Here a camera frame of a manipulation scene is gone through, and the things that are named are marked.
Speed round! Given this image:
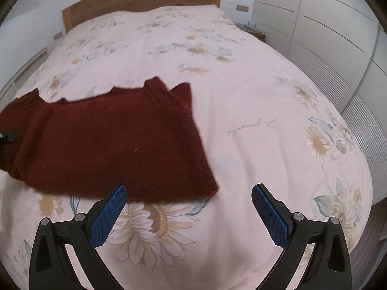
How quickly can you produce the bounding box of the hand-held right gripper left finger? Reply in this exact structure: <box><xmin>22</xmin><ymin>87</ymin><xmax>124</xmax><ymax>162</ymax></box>
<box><xmin>29</xmin><ymin>184</ymin><xmax>128</xmax><ymax>290</ymax></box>

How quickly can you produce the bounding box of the dark red knit sweater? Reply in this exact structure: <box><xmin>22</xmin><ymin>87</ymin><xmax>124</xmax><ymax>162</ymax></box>
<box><xmin>0</xmin><ymin>76</ymin><xmax>220</xmax><ymax>203</ymax></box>

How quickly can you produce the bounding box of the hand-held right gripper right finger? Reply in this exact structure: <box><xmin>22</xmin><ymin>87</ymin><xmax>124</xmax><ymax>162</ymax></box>
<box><xmin>252</xmin><ymin>184</ymin><xmax>352</xmax><ymax>290</ymax></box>

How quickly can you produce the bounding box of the wooden nightstand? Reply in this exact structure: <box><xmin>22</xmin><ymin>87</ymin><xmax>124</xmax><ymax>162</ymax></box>
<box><xmin>237</xmin><ymin>22</ymin><xmax>267</xmax><ymax>42</ymax></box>

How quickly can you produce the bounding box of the bed with floral cover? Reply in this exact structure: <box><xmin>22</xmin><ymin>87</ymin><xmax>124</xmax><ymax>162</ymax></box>
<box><xmin>0</xmin><ymin>4</ymin><xmax>374</xmax><ymax>290</ymax></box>

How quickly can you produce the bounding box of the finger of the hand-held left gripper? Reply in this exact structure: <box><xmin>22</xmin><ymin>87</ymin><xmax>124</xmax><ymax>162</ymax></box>
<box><xmin>0</xmin><ymin>129</ymin><xmax>16</xmax><ymax>145</ymax></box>

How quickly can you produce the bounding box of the white louvered cabinet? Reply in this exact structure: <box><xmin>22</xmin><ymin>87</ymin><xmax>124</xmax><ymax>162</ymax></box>
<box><xmin>0</xmin><ymin>48</ymin><xmax>48</xmax><ymax>103</ymax></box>

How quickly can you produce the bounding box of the white wardrobe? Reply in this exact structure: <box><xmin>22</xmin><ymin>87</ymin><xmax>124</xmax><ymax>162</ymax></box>
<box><xmin>252</xmin><ymin>0</ymin><xmax>387</xmax><ymax>206</ymax></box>

